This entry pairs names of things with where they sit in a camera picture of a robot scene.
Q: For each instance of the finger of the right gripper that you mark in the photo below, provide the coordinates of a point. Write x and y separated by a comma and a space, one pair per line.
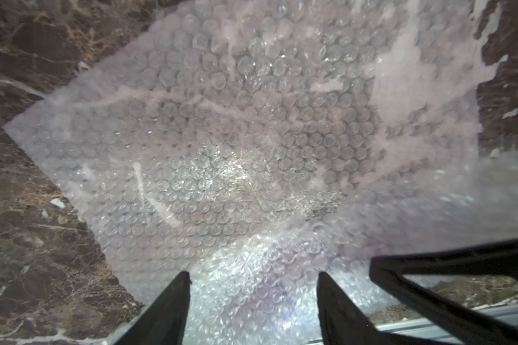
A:
450, 288

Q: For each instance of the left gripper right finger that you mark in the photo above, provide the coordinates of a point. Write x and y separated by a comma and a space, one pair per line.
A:
341, 321

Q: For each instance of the bubble wrap sheet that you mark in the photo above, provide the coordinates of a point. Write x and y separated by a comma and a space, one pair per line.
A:
258, 143

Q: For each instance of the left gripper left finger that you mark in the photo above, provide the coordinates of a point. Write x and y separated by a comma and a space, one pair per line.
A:
164, 322

